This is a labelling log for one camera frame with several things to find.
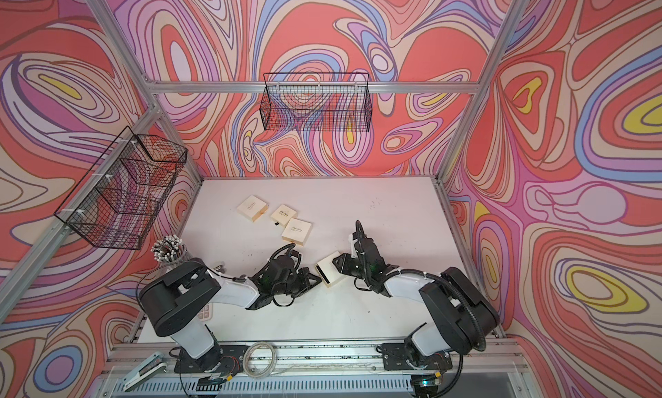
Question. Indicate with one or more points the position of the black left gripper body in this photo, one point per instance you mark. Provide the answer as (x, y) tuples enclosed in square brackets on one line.
[(295, 286)]

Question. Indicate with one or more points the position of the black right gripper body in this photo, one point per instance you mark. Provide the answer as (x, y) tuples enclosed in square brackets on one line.
[(363, 271)]

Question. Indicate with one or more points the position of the cream drawer jewelry box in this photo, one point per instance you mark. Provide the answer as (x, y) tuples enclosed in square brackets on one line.
[(327, 270)]

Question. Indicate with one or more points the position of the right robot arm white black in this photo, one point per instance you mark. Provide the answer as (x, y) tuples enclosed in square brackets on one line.
[(461, 317)]

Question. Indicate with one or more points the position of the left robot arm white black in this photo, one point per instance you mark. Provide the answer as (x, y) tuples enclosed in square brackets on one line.
[(172, 302)]

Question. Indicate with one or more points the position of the cream jewelry box near stack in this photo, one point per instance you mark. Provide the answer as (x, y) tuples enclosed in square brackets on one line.
[(297, 231)]

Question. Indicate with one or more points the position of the small cream jewelry box middle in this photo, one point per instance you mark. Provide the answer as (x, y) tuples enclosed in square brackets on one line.
[(282, 215)]

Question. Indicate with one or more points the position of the cream jewelry box far left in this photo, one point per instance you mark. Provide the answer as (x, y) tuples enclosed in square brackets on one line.
[(252, 208)]

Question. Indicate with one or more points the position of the white desk calculator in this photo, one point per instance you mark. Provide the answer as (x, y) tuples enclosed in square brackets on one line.
[(206, 313)]

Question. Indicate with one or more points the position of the clear cup of pens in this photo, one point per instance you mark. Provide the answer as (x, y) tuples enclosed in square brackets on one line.
[(169, 251)]

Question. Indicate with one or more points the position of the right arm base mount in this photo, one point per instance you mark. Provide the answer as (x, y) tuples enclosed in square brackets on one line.
[(403, 356)]

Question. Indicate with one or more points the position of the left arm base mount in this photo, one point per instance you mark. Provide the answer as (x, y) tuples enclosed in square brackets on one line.
[(219, 365)]

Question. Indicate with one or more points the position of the white stapler on rail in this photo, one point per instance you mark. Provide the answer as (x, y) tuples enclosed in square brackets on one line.
[(148, 368)]

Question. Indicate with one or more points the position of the black wire basket back wall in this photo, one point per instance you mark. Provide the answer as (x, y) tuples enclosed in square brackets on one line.
[(316, 101)]

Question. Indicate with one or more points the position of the black wire basket wall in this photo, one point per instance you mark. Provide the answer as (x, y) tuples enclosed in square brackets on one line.
[(117, 210), (316, 101)]

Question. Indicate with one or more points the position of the black wire basket left wall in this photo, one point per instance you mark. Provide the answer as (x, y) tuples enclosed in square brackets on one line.
[(117, 210)]

